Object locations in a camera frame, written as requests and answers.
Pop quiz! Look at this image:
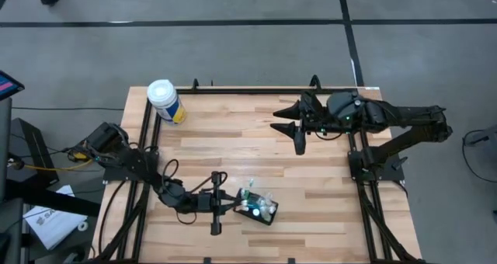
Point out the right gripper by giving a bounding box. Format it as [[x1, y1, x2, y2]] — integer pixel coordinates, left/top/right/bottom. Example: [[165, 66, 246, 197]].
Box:
[[269, 89, 369, 157]]

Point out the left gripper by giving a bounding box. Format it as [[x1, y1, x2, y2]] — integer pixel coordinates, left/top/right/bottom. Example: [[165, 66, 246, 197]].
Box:
[[196, 171, 249, 237]]

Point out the black wire caddy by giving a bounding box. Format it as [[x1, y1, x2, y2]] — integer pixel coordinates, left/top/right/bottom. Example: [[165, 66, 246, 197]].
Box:
[[233, 185, 280, 228]]

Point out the white yellow blue wipes canister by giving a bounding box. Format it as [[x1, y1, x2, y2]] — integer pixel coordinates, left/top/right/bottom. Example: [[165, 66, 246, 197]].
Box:
[[146, 78, 188, 126]]

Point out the white paper booklet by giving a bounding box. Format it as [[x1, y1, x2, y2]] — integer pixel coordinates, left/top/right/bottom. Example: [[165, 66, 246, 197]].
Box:
[[22, 184, 89, 251]]

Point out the black desk beam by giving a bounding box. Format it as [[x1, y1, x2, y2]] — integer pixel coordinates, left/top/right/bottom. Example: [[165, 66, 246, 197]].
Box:
[[0, 177, 102, 218]]

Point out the black equipment box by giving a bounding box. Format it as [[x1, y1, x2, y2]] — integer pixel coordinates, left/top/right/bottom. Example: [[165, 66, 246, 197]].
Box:
[[8, 117, 60, 187]]

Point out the tablet screen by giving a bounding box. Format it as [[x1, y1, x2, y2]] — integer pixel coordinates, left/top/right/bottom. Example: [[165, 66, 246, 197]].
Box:
[[0, 70, 26, 102]]

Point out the yellow cable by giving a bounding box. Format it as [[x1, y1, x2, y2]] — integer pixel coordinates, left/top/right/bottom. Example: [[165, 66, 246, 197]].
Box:
[[21, 130, 103, 172]]

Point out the thin black floor cable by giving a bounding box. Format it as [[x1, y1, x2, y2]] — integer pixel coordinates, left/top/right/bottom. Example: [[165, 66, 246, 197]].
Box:
[[11, 106, 126, 112]]

